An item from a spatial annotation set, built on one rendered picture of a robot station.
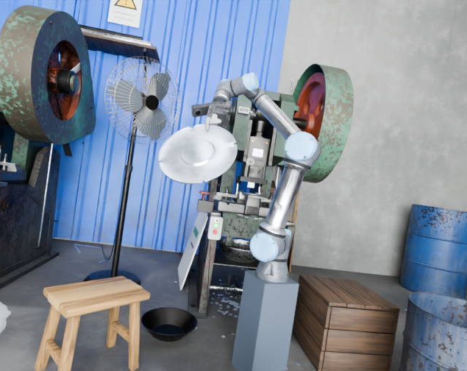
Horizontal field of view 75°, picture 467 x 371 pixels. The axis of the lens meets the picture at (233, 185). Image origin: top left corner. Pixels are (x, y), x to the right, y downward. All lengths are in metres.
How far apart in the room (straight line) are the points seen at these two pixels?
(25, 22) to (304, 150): 1.63
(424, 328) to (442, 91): 3.44
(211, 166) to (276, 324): 0.76
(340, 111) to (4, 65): 1.85
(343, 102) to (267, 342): 1.38
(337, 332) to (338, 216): 2.18
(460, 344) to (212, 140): 1.12
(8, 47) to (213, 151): 1.33
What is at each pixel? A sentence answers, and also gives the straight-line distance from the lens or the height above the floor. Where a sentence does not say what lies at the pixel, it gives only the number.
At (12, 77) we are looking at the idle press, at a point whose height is 1.22.
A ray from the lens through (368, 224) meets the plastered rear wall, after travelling 3.92.
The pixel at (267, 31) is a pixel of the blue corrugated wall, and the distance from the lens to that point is 3.68.
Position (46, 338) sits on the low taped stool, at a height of 0.14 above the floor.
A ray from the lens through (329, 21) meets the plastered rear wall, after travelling 3.99.
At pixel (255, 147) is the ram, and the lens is 2.11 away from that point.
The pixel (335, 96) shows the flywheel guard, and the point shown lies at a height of 1.44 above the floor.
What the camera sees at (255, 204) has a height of 0.72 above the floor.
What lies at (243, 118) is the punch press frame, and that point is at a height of 1.27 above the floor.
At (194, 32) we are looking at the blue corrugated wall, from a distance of 3.57.
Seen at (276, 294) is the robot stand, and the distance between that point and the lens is 1.40.
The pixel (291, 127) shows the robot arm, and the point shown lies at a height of 1.13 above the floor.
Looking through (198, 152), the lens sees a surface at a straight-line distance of 1.12.
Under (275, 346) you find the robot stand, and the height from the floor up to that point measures 0.18.
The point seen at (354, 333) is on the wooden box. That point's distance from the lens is 1.76.
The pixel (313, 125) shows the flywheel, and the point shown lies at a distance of 2.25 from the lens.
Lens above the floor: 0.87
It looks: 1 degrees down
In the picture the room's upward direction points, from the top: 8 degrees clockwise
